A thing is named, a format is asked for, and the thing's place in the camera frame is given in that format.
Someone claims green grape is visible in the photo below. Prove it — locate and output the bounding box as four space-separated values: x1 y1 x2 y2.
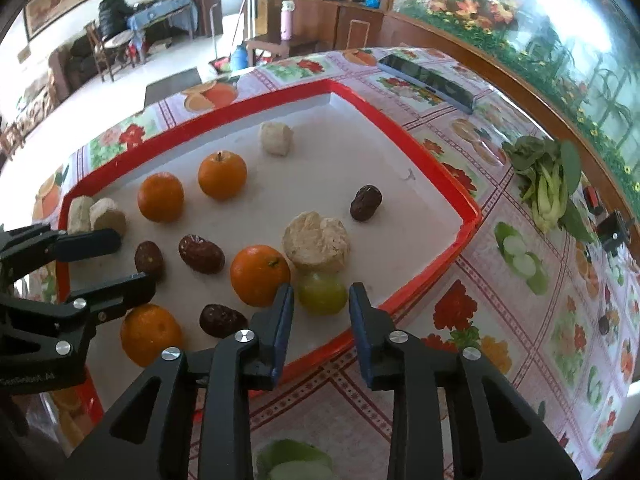
297 270 348 317

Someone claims black stand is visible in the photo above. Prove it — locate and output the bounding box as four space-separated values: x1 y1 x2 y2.
597 210 632 253

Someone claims large sugarcane chunk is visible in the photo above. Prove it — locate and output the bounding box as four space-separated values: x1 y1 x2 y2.
281 211 352 275

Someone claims wooden chair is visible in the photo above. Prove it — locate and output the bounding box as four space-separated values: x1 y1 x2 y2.
84 20 123 83

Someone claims flower-decorated glass partition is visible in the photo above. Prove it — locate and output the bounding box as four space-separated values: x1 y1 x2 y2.
392 0 640 211

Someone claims blue cloth covered table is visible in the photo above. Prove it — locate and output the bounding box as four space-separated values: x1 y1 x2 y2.
127 0 198 43

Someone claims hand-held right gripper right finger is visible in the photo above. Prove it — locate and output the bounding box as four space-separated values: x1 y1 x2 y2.
348 282 583 480

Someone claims brown sofa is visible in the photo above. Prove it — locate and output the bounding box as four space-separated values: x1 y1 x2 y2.
47 35 101 91

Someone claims pink bottle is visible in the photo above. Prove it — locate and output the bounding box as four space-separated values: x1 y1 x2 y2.
280 0 295 42

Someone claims small wooden table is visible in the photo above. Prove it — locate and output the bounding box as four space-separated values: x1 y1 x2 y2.
245 35 321 66

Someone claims bok choy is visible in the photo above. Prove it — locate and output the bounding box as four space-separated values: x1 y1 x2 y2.
501 136 596 243

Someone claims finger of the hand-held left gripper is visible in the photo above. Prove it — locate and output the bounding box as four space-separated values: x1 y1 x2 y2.
0 272 157 361
0 225 122 283

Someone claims orange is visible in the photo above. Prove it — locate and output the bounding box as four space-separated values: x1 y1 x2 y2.
137 171 185 224
197 150 248 202
120 303 184 368
229 244 292 308

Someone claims red and white tray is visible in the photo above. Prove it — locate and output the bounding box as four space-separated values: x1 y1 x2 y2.
52 80 482 448

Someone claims smartphone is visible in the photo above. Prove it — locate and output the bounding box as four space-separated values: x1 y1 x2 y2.
377 53 475 114

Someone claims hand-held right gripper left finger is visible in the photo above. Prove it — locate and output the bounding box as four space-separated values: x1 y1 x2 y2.
65 283 295 480

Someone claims long sugarcane piece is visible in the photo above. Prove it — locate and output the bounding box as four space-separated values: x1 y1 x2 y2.
66 195 96 235

